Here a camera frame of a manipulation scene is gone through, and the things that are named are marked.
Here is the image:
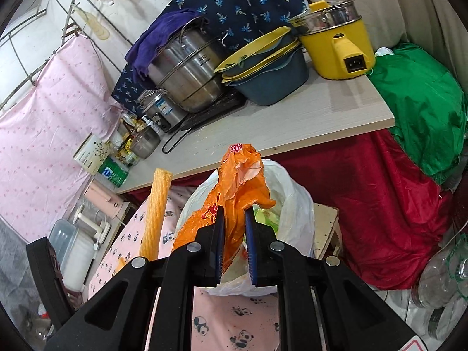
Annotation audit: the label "clear plastic storage box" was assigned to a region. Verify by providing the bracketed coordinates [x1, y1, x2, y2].
[47, 219, 97, 289]

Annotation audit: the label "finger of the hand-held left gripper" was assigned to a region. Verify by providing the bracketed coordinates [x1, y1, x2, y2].
[26, 237, 75, 331]

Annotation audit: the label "pink dotted cloth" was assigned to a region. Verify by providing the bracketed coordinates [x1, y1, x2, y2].
[0, 37, 125, 244]

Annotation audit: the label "yellow electric pot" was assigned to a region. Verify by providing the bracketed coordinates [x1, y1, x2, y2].
[290, 0, 376, 80]

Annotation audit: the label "pale yellow hanging utensil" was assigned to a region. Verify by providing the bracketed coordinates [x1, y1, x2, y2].
[71, 4, 110, 42]

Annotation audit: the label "steel rice cooker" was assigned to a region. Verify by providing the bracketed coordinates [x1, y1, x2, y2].
[138, 88, 189, 134]

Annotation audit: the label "pink panda print tablecloth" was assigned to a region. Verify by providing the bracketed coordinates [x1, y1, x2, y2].
[86, 186, 282, 351]

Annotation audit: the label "green cloth bundle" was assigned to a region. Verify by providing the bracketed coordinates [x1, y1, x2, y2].
[367, 42, 468, 187]

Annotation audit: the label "large steel steamer pot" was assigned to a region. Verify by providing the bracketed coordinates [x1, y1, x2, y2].
[148, 16, 235, 114]

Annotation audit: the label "red cloth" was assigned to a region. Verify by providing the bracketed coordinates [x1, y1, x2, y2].
[121, 130, 456, 291]

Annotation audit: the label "orange foam net sleeve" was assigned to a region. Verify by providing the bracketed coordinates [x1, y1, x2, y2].
[139, 168, 172, 260]

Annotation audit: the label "beige curtain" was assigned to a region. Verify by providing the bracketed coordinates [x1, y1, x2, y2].
[289, 0, 468, 77]

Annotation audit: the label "wooden stool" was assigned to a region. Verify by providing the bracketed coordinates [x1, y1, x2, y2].
[312, 203, 344, 260]

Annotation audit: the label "white electric kettle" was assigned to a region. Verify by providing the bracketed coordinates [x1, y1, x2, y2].
[71, 205, 112, 251]

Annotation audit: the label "orange plastic bag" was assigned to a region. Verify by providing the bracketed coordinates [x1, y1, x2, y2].
[172, 142, 276, 275]

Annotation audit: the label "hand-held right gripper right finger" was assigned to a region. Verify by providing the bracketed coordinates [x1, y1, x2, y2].
[244, 207, 417, 351]

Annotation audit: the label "stacked blue yellow basins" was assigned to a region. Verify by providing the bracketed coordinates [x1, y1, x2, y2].
[228, 49, 309, 106]

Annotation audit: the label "purple cloth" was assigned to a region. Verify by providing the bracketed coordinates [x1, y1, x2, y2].
[125, 10, 209, 81]

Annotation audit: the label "trash bin with white liner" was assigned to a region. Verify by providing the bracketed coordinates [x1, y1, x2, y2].
[175, 159, 316, 297]

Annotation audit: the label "navy patterned cloth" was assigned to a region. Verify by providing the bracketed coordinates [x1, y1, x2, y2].
[111, 0, 308, 116]

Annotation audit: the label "black power cable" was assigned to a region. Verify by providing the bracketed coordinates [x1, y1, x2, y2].
[162, 126, 191, 154]

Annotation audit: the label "yellow rimmed bowl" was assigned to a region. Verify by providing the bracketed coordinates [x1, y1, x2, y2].
[221, 42, 302, 83]
[213, 26, 297, 74]

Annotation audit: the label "black induction cooktop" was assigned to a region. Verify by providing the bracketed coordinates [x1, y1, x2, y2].
[179, 90, 245, 132]

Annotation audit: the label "white box with plant print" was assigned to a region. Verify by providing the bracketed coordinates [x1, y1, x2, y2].
[73, 133, 110, 176]

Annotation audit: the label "green can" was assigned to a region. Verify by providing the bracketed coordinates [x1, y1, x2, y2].
[99, 156, 129, 189]

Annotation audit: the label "small steel pot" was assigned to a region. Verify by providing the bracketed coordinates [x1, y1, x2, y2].
[130, 126, 161, 159]

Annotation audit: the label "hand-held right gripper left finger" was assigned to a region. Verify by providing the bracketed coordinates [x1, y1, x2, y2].
[44, 205, 225, 351]

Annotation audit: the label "pink electric kettle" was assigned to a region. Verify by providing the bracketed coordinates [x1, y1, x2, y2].
[83, 182, 125, 214]

